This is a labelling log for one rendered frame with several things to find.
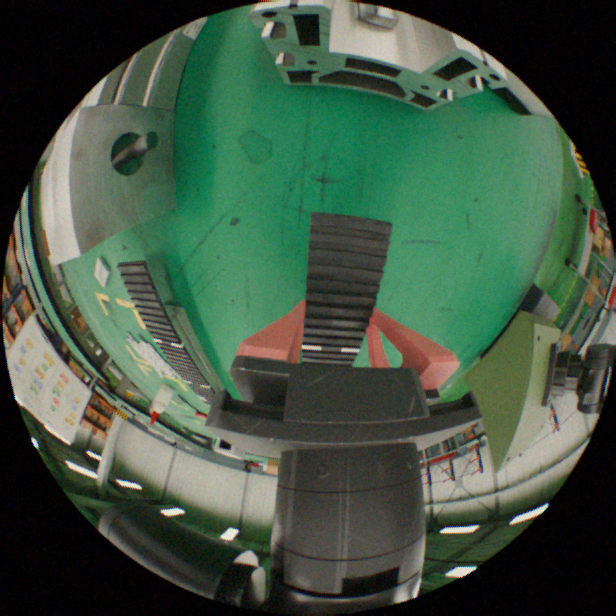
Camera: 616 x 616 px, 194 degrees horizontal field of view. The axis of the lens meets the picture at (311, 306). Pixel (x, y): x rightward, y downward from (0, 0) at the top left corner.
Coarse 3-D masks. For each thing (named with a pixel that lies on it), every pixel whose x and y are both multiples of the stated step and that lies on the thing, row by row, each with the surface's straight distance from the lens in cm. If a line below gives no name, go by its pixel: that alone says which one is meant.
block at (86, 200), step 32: (96, 128) 15; (128, 128) 16; (160, 128) 18; (64, 160) 14; (96, 160) 14; (128, 160) 15; (160, 160) 17; (64, 192) 14; (96, 192) 14; (128, 192) 15; (160, 192) 17; (64, 224) 14; (96, 224) 13; (128, 224) 14; (64, 256) 16
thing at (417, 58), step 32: (288, 0) 10; (320, 0) 10; (288, 32) 11; (320, 32) 11; (352, 32) 14; (384, 32) 14; (416, 32) 16; (448, 32) 12; (288, 64) 14; (320, 64) 13; (352, 64) 13; (384, 64) 12; (416, 64) 13; (448, 64) 14; (480, 64) 11; (416, 96) 17; (448, 96) 15
